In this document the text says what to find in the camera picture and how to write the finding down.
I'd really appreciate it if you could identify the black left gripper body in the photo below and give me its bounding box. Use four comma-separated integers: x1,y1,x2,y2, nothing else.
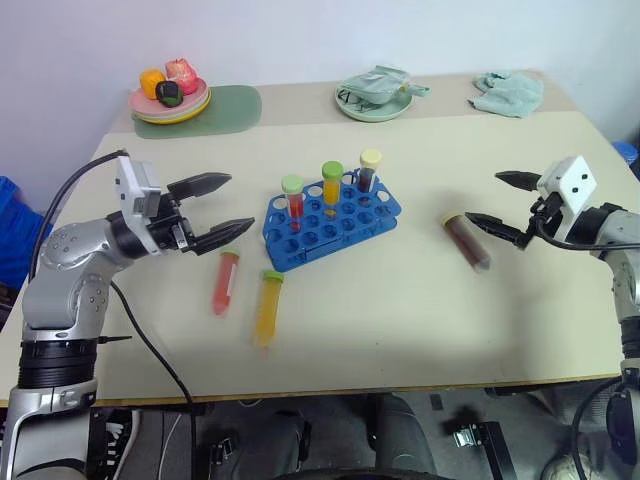
148,192,200,255

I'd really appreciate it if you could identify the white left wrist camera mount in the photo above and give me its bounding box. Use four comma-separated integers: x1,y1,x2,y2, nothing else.
113,157,164,220

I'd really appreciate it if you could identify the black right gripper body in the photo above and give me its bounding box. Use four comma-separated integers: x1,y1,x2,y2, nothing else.
525,192,565,239

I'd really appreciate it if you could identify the black metal bracket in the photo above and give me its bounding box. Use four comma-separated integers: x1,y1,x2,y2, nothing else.
442,407,517,480

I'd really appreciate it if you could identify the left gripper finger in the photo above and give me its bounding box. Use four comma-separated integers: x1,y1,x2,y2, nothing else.
191,217,258,256
166,171,234,202

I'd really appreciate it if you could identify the blue test tube rack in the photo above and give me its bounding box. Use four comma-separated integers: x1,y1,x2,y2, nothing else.
260,169,403,273

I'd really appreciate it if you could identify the dark liquid tube yellow cap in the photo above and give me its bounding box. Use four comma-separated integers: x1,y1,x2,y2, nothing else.
439,211,494,274
358,148,384,206

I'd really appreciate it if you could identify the orange liquid tube green cap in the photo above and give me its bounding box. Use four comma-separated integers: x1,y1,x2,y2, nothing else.
321,160,345,221
249,269,286,351

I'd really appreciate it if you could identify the blue round object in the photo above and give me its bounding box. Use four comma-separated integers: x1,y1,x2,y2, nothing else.
612,141,640,179

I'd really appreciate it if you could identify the dark green toy fruit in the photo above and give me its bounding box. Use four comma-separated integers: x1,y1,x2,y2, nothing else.
154,80,184,107

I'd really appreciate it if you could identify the blue plastic crate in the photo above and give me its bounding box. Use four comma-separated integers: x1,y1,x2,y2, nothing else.
0,174,47,294

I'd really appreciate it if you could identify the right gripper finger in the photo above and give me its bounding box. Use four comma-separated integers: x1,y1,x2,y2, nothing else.
494,169,542,195
464,211,532,250

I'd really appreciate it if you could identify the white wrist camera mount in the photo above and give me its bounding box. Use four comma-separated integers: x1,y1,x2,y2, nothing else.
113,157,164,220
537,154,599,245

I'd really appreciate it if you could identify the pink plate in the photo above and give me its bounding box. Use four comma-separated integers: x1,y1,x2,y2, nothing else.
128,77,209,117

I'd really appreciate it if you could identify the orange toy fruit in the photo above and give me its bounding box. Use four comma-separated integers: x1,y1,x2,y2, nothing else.
139,69,167,100

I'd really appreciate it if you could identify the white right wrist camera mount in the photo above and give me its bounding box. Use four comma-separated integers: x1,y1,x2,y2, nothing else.
537,154,599,245

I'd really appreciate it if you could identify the dark grey rounded shape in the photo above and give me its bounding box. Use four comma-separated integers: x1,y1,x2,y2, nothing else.
367,394,437,480
237,407,314,480

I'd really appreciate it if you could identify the pink toy fruit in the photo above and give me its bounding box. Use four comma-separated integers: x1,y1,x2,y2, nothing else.
164,57,200,95

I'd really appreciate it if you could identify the mint green cloth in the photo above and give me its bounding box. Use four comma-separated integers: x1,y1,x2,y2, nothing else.
467,70,545,120

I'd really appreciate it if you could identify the green placemat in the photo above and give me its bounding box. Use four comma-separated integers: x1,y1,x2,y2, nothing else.
131,83,264,141

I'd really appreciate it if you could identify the light green stacked plate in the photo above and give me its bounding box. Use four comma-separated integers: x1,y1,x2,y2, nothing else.
130,87,212,126

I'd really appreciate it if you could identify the red liquid tube green cap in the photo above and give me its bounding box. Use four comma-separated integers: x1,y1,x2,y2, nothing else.
210,247,242,317
280,173,306,236

